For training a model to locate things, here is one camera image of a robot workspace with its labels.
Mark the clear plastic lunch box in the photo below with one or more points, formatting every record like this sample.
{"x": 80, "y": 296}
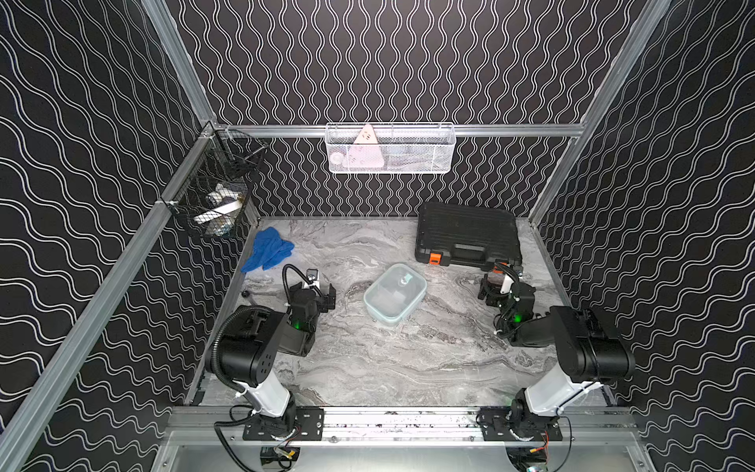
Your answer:
{"x": 395, "y": 295}

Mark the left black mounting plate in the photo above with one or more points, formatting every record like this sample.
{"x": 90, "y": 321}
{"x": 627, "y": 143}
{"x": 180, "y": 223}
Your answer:
{"x": 301, "y": 423}

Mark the white wire wall basket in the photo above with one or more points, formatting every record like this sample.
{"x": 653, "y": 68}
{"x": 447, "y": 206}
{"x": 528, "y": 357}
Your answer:
{"x": 408, "y": 148}

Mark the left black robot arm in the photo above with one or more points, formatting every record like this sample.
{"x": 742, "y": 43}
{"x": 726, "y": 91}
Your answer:
{"x": 242, "y": 354}

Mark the blue cleaning cloth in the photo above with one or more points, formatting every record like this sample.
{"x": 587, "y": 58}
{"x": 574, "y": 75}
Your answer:
{"x": 269, "y": 250}

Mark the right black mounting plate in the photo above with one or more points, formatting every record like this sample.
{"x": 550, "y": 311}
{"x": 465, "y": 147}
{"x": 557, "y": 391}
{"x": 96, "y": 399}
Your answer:
{"x": 513, "y": 424}

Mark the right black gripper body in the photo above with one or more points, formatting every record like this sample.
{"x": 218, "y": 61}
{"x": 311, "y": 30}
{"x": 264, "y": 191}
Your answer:
{"x": 495, "y": 288}

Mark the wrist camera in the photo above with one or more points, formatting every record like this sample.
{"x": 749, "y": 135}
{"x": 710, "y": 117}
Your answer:
{"x": 504, "y": 281}
{"x": 312, "y": 277}

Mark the black mounting plate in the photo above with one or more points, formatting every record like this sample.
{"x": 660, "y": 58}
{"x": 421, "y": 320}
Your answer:
{"x": 301, "y": 423}
{"x": 513, "y": 424}

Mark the black wire mesh basket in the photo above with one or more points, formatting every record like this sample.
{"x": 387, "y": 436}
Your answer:
{"x": 228, "y": 156}

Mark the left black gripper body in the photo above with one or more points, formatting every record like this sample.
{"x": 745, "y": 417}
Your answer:
{"x": 322, "y": 296}

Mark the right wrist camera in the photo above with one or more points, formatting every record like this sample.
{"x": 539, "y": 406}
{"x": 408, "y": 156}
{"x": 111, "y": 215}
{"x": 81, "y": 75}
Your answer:
{"x": 504, "y": 281}

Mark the white items in black basket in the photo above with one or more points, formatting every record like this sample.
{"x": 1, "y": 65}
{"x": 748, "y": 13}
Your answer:
{"x": 223, "y": 206}

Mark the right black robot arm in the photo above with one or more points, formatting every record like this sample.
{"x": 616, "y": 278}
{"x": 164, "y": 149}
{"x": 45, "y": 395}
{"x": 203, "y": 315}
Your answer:
{"x": 590, "y": 352}

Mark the black plastic tool case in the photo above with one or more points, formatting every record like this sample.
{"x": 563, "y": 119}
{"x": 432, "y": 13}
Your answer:
{"x": 473, "y": 237}

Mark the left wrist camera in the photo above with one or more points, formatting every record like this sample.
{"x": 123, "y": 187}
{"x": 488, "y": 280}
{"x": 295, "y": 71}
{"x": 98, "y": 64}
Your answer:
{"x": 312, "y": 277}

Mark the pink triangular card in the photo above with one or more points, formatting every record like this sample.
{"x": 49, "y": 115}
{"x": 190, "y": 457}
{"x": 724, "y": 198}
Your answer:
{"x": 365, "y": 152}

